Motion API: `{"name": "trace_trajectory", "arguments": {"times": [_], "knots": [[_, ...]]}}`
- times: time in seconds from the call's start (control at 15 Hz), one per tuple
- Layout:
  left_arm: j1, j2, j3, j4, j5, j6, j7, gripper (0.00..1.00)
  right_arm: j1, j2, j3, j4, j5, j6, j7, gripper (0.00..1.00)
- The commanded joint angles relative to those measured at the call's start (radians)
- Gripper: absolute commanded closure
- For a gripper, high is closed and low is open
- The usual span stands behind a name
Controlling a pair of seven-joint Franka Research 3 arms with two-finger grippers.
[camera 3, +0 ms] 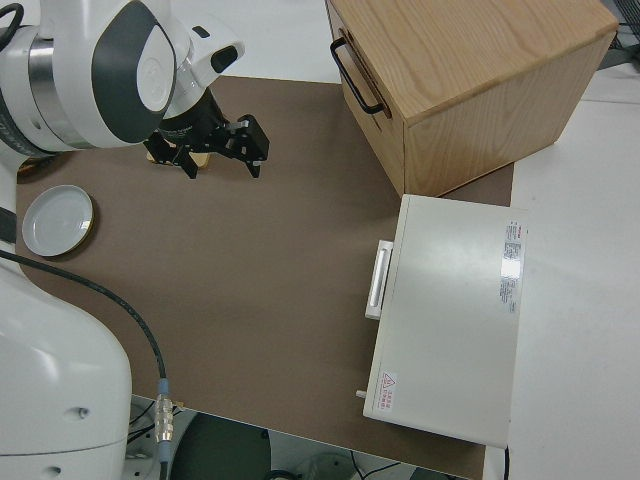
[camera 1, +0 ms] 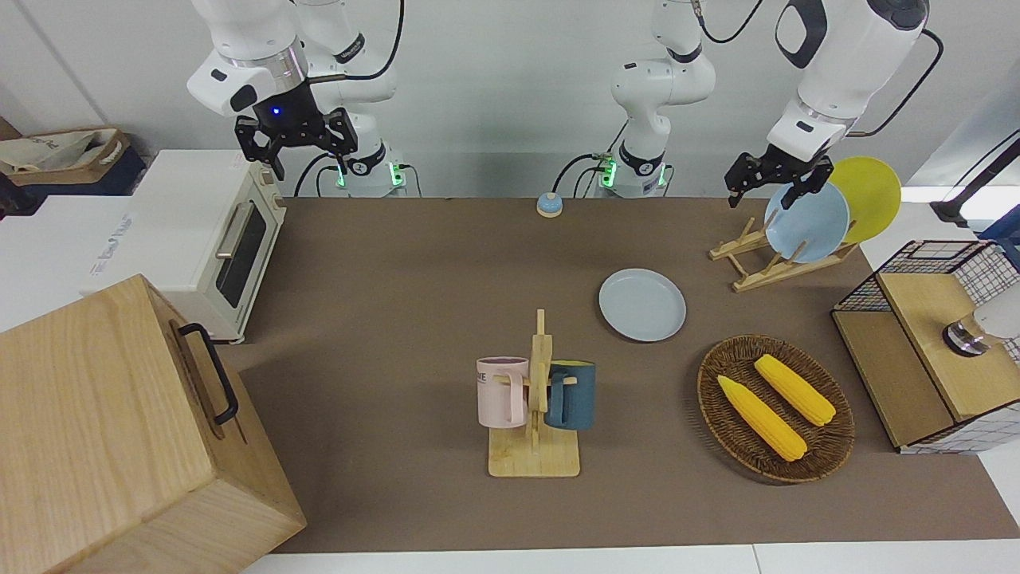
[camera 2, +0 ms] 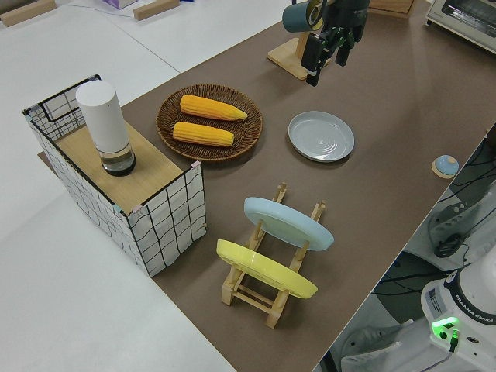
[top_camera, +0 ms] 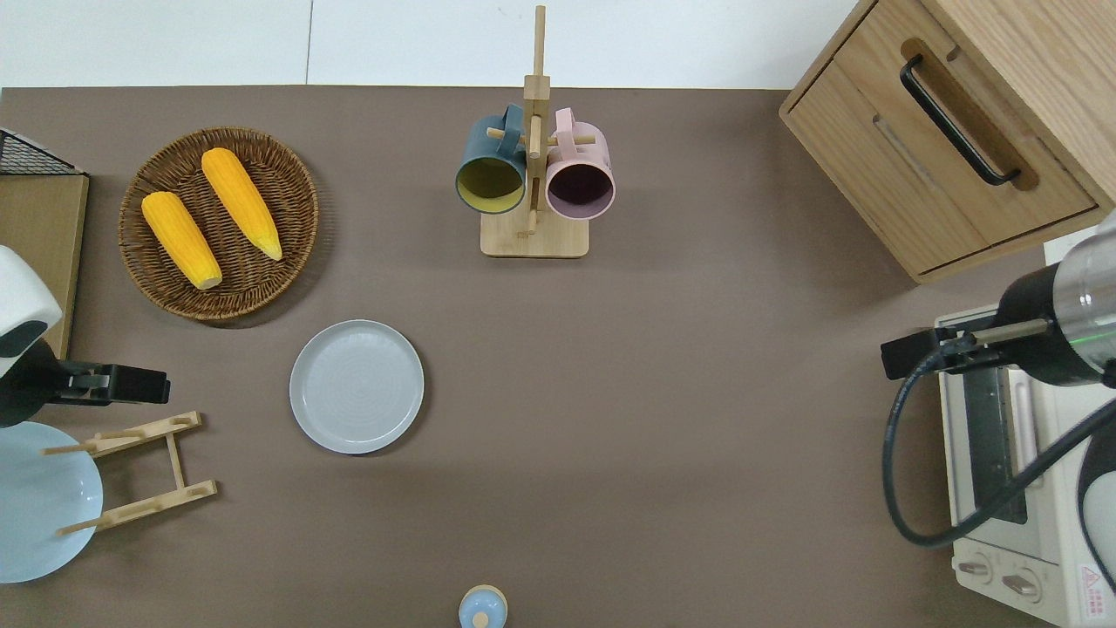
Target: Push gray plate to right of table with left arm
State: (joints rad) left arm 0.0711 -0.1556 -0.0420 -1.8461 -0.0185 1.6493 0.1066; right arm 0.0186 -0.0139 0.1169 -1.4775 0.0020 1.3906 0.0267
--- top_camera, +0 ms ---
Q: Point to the light blue plate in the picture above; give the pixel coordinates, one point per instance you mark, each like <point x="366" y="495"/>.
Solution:
<point x="44" y="515"/>

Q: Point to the gray round plate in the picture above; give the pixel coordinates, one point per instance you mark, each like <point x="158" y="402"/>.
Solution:
<point x="357" y="386"/>

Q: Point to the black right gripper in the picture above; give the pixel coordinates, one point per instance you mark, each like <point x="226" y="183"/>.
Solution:
<point x="915" y="353"/>

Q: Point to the short blunt yellow corn cob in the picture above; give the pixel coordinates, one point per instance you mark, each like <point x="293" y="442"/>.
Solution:
<point x="181" y="240"/>

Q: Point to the pink mug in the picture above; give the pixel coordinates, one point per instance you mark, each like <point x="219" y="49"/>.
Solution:
<point x="582" y="157"/>

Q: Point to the wooden plate rack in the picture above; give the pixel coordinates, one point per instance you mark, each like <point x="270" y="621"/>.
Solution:
<point x="174" y="453"/>

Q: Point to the cream toaster oven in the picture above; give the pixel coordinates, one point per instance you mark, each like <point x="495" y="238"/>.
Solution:
<point x="1046" y="558"/>

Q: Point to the long tapered yellow corn cob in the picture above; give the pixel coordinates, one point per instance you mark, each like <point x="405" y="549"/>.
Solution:
<point x="241" y="202"/>

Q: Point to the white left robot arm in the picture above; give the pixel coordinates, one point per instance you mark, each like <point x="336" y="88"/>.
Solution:
<point x="22" y="296"/>

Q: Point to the blue service bell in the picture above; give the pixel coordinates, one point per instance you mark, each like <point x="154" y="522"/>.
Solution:
<point x="482" y="606"/>

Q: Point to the brown wicker basket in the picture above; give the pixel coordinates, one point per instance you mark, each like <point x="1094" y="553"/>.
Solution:
<point x="261" y="288"/>

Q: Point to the wooden mug tree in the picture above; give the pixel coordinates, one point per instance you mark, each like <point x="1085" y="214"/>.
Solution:
<point x="534" y="235"/>

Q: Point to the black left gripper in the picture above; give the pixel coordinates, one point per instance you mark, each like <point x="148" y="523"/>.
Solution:
<point x="131" y="385"/>

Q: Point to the dark blue mug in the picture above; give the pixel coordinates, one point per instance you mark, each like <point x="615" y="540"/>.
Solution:
<point x="493" y="153"/>

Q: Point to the wooden drawer cabinet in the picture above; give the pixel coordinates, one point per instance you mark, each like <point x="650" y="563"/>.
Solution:
<point x="872" y="148"/>

